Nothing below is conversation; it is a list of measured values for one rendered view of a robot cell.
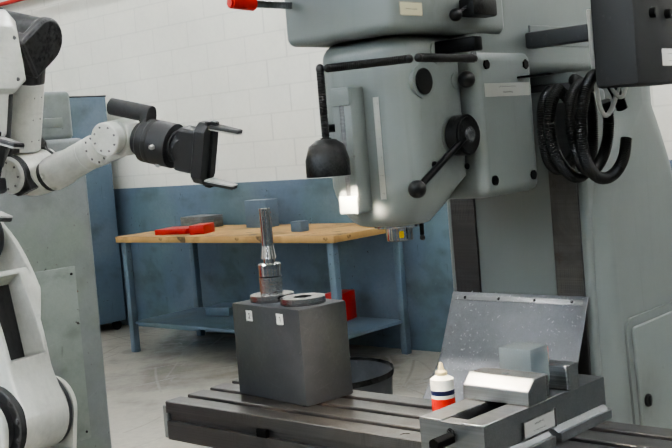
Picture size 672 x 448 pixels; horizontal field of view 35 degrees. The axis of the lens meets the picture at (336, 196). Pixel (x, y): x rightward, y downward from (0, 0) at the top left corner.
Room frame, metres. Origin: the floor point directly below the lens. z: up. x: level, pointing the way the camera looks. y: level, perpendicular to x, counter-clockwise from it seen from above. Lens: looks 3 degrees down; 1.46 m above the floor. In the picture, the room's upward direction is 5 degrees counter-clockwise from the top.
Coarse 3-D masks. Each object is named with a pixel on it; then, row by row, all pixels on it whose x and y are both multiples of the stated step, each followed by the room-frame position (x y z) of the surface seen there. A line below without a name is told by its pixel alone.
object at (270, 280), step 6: (258, 270) 2.15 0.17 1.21; (264, 270) 2.13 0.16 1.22; (270, 270) 2.13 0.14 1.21; (276, 270) 2.14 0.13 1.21; (264, 276) 2.13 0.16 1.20; (270, 276) 2.13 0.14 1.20; (276, 276) 2.14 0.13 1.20; (264, 282) 2.14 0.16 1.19; (270, 282) 2.13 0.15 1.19; (276, 282) 2.14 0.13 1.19; (282, 282) 2.16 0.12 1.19; (264, 288) 2.14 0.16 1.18; (270, 288) 2.13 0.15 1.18; (276, 288) 2.14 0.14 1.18; (282, 288) 2.15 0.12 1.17; (264, 294) 2.14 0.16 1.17; (270, 294) 2.13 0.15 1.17; (276, 294) 2.14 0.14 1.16
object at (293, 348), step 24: (240, 312) 2.14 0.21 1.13; (264, 312) 2.08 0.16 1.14; (288, 312) 2.02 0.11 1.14; (312, 312) 2.02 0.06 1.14; (336, 312) 2.06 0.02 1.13; (240, 336) 2.15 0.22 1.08; (264, 336) 2.08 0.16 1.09; (288, 336) 2.02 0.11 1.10; (312, 336) 2.01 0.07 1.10; (336, 336) 2.05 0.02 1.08; (240, 360) 2.15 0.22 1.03; (264, 360) 2.09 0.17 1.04; (288, 360) 2.03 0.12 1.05; (312, 360) 2.01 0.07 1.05; (336, 360) 2.05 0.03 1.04; (240, 384) 2.16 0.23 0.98; (264, 384) 2.09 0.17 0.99; (288, 384) 2.03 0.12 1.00; (312, 384) 2.01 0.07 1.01; (336, 384) 2.05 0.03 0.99
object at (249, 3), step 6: (228, 0) 1.74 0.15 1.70; (234, 0) 1.73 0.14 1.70; (240, 0) 1.74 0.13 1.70; (246, 0) 1.75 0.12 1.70; (252, 0) 1.76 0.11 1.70; (258, 0) 1.78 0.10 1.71; (228, 6) 1.74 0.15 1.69; (234, 6) 1.73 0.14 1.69; (240, 6) 1.74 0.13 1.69; (246, 6) 1.75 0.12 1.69; (252, 6) 1.76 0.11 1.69; (258, 6) 1.78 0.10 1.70; (264, 6) 1.79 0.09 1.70; (270, 6) 1.80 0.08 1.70; (276, 6) 1.81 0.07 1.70; (282, 6) 1.82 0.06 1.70; (288, 6) 1.83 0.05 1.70
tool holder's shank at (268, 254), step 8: (264, 208) 2.15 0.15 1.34; (264, 216) 2.14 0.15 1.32; (264, 224) 2.14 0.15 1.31; (264, 232) 2.14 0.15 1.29; (264, 240) 2.14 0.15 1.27; (272, 240) 2.15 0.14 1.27; (264, 248) 2.14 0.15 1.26; (272, 248) 2.15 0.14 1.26; (264, 256) 2.14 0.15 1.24; (272, 256) 2.14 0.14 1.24
